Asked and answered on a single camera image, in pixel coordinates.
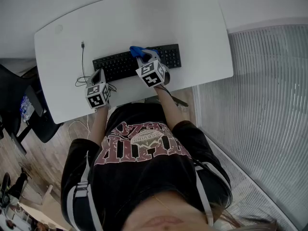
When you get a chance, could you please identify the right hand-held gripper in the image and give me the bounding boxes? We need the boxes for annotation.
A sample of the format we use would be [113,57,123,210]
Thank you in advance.
[135,48,171,89]

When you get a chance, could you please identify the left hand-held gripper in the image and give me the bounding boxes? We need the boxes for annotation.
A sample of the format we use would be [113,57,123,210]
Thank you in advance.
[84,68,112,110]

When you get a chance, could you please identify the blue cloth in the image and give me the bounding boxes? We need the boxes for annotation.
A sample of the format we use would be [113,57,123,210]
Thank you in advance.
[129,45,151,60]

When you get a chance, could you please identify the black keyboard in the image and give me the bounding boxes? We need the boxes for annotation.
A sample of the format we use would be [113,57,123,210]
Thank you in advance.
[92,43,182,83]

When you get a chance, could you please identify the person's right forearm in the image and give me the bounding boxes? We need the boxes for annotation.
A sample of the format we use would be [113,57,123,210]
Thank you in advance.
[154,85,183,132]

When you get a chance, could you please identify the person's left forearm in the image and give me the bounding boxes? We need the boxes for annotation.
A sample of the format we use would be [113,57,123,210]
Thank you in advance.
[90,104,111,141]

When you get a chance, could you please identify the dark metal bar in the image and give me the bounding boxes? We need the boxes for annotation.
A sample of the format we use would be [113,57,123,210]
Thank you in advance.
[171,95,189,107]

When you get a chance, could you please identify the pack of water bottles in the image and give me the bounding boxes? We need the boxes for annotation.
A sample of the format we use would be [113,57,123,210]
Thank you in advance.
[19,94,36,122]

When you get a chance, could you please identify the black office chair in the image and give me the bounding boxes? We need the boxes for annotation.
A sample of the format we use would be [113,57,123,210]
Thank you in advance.
[0,64,63,156]

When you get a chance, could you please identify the person's black printed shirt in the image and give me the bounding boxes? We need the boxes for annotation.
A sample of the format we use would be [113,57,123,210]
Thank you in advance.
[60,102,233,231]

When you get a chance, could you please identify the ribbed glass partition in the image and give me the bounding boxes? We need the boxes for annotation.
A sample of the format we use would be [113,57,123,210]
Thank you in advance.
[192,24,308,231]

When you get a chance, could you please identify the black equipment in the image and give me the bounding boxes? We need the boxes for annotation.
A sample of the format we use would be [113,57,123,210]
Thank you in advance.
[9,172,29,198]

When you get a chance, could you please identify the beige cardboard box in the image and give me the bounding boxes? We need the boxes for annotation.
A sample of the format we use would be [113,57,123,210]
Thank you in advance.
[18,202,67,231]

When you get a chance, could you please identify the person's face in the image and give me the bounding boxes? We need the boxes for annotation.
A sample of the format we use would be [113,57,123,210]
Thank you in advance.
[124,193,212,231]

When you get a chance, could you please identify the black keyboard cable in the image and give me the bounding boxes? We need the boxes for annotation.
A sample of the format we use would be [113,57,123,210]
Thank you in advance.
[75,41,117,93]

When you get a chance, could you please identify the white cable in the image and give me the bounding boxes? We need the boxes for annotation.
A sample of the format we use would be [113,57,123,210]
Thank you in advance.
[68,115,97,141]

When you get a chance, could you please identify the grey harness strap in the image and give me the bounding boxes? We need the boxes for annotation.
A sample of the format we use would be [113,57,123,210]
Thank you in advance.
[66,157,104,231]
[193,164,231,227]

